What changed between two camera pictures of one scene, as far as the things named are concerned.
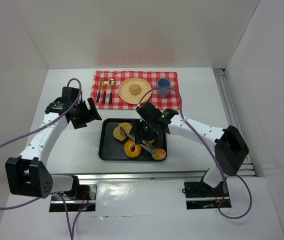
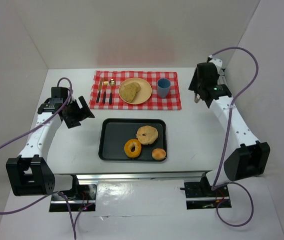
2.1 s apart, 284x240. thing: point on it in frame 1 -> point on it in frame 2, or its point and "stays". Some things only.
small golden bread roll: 159,154 stays
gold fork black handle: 105,83 stays
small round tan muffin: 135,89 stays
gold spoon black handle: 112,83 stays
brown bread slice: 119,134 -> 129,91
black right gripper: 145,133 -> 196,88
